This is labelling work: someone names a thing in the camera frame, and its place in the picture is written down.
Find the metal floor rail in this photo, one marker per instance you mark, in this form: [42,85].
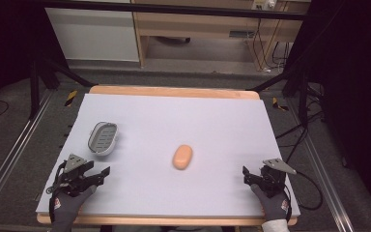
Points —
[325,180]
[13,151]

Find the white table mat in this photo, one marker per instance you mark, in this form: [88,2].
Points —
[180,122]

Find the white power strip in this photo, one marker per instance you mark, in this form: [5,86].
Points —
[264,4]

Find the black frame bar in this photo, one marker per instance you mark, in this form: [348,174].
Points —
[174,9]

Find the white cabinet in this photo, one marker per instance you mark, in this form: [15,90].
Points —
[93,35]

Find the wooden desk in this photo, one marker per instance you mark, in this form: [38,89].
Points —
[199,27]

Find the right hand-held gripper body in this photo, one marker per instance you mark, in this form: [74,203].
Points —
[272,182]

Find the orange soap bar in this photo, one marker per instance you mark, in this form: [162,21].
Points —
[182,157]

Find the wooden table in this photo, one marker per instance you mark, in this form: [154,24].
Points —
[174,92]

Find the grey soap dish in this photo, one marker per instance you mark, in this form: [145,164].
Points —
[103,138]

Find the person's left hand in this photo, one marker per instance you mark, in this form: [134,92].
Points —
[65,209]

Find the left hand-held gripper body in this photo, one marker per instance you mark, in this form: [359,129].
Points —
[74,180]

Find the black metal stand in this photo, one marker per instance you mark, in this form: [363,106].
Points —
[302,96]
[34,87]

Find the yellow black floor tape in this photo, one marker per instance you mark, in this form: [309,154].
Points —
[278,104]
[71,98]

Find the person's right hand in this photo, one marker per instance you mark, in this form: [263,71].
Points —
[275,208]

